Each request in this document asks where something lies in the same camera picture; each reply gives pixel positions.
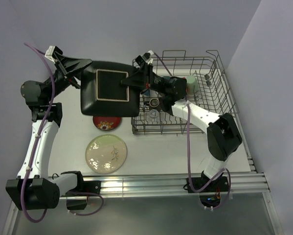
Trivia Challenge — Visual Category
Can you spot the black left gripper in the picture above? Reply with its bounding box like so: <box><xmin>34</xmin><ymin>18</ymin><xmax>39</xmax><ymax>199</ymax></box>
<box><xmin>43</xmin><ymin>51</ymin><xmax>102</xmax><ymax>103</ymax></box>

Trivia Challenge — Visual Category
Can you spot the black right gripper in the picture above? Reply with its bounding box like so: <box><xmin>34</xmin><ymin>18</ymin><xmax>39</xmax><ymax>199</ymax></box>
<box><xmin>119</xmin><ymin>62</ymin><xmax>168</xmax><ymax>95</ymax></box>

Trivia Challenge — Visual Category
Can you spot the dark brown mug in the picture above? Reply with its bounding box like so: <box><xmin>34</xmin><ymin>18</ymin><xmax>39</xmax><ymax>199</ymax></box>
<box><xmin>144</xmin><ymin>98</ymin><xmax>161</xmax><ymax>110</ymax></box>

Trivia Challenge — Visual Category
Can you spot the clear glass cup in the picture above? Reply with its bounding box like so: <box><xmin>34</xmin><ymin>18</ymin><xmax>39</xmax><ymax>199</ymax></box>
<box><xmin>149</xmin><ymin>109</ymin><xmax>159</xmax><ymax>122</ymax></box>

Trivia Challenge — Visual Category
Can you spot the black floral square plate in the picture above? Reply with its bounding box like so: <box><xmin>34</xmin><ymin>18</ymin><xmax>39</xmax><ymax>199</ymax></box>
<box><xmin>80</xmin><ymin>61</ymin><xmax>140</xmax><ymax>117</ymax></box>

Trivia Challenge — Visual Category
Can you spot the light green cup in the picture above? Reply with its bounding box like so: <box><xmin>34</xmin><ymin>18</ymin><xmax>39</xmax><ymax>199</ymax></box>
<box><xmin>186</xmin><ymin>75</ymin><xmax>199</xmax><ymax>94</ymax></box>

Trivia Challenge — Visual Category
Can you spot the red floral round plate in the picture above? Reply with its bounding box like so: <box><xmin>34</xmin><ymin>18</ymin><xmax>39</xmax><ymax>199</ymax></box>
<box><xmin>92</xmin><ymin>117</ymin><xmax>122</xmax><ymax>131</ymax></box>

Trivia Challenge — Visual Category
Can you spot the large cream round plate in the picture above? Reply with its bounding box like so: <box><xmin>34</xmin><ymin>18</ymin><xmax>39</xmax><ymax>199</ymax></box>
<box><xmin>85</xmin><ymin>134</ymin><xmax>128</xmax><ymax>174</ymax></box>

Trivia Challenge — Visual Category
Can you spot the blue ceramic bowl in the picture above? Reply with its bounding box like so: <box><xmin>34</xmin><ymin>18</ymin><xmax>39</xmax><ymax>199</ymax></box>
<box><xmin>143</xmin><ymin>90</ymin><xmax>150</xmax><ymax>97</ymax></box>

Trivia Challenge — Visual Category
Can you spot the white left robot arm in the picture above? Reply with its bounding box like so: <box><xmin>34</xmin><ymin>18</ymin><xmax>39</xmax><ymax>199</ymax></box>
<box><xmin>5</xmin><ymin>52</ymin><xmax>91</xmax><ymax>211</ymax></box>

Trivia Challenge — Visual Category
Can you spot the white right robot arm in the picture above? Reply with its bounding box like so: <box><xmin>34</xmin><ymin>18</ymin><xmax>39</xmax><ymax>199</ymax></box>
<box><xmin>121</xmin><ymin>62</ymin><xmax>242</xmax><ymax>191</ymax></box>

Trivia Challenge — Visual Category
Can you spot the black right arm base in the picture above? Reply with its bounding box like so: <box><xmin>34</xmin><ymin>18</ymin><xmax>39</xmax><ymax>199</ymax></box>
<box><xmin>191</xmin><ymin>173</ymin><xmax>231</xmax><ymax>211</ymax></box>

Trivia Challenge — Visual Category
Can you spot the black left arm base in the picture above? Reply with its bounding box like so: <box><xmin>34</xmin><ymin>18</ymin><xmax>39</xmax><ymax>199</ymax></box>
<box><xmin>63</xmin><ymin>180</ymin><xmax>104</xmax><ymax>213</ymax></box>

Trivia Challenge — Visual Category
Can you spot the grey wire dish rack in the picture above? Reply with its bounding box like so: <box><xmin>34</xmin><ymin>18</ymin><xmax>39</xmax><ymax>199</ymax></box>
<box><xmin>131</xmin><ymin>50</ymin><xmax>239</xmax><ymax>135</ymax></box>

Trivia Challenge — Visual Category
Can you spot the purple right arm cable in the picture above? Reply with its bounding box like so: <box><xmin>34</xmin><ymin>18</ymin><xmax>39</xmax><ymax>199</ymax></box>
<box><xmin>151</xmin><ymin>51</ymin><xmax>232</xmax><ymax>210</ymax></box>

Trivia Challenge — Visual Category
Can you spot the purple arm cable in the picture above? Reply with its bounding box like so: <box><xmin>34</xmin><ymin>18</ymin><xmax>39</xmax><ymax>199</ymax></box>
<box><xmin>20</xmin><ymin>43</ymin><xmax>105</xmax><ymax>223</ymax></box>
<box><xmin>151</xmin><ymin>51</ymin><xmax>232</xmax><ymax>210</ymax></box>

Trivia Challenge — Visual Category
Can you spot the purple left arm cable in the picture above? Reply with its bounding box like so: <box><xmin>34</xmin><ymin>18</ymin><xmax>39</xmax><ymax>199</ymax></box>
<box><xmin>20</xmin><ymin>43</ymin><xmax>105</xmax><ymax>223</ymax></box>

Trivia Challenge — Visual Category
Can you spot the aluminium frame rail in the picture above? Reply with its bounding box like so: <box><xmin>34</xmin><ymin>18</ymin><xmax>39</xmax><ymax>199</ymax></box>
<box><xmin>3</xmin><ymin>171</ymin><xmax>284</xmax><ymax>235</ymax></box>

